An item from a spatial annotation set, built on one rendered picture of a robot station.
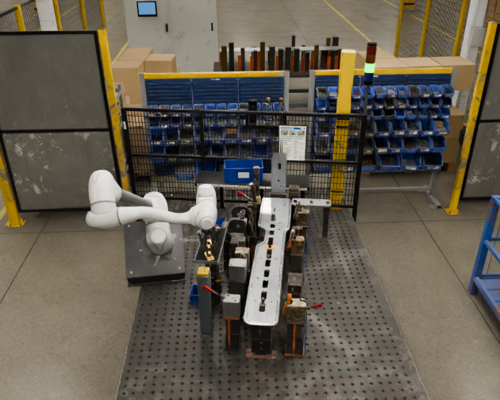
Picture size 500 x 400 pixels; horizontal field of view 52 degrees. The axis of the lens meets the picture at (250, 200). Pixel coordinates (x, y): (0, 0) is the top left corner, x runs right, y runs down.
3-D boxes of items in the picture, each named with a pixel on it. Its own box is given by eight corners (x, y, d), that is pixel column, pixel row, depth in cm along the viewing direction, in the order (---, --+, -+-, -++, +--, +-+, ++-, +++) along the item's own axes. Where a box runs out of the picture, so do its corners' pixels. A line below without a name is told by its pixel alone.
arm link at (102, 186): (152, 229, 348) (148, 198, 354) (174, 224, 344) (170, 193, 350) (82, 207, 276) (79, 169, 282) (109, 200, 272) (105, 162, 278)
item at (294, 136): (305, 162, 410) (307, 125, 395) (277, 160, 413) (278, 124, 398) (305, 160, 412) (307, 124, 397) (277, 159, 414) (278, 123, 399)
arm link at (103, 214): (117, 223, 271) (114, 198, 275) (83, 228, 271) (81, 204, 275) (124, 228, 284) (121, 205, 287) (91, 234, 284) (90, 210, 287)
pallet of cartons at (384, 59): (430, 146, 722) (448, 48, 656) (455, 171, 652) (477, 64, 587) (346, 149, 714) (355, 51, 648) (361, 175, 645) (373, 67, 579)
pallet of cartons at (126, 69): (174, 140, 750) (167, 67, 699) (118, 140, 751) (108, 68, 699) (183, 112, 854) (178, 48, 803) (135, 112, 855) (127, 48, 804)
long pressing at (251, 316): (282, 327, 270) (282, 325, 269) (240, 324, 272) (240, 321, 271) (292, 199, 390) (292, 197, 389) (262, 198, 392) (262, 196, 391)
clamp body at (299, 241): (304, 285, 346) (306, 242, 329) (286, 284, 347) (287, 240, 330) (305, 276, 354) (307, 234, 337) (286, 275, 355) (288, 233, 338)
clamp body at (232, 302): (241, 353, 292) (240, 304, 275) (221, 352, 293) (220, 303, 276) (244, 341, 301) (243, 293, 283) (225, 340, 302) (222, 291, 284)
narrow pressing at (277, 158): (286, 194, 394) (286, 153, 378) (271, 193, 396) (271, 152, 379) (286, 194, 395) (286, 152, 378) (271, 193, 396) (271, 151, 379)
